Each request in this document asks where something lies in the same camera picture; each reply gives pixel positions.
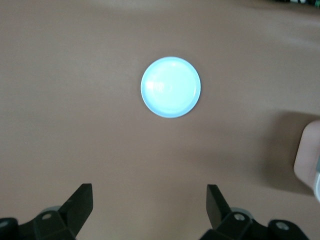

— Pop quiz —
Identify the light blue round plate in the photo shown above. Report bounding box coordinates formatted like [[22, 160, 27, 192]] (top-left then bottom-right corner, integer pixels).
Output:
[[140, 56, 202, 119]]

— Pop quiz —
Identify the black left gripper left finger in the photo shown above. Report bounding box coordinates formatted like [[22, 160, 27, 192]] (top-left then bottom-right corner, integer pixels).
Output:
[[0, 183, 94, 240]]

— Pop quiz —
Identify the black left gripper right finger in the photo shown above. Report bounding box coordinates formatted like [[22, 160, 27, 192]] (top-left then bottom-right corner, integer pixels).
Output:
[[201, 184, 313, 240]]

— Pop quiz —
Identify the white lidded storage box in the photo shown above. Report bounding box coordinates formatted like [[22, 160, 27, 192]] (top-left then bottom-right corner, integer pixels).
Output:
[[293, 119, 320, 203]]

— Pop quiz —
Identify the brown table mat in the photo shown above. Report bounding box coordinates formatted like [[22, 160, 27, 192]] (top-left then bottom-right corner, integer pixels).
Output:
[[0, 0, 320, 240]]

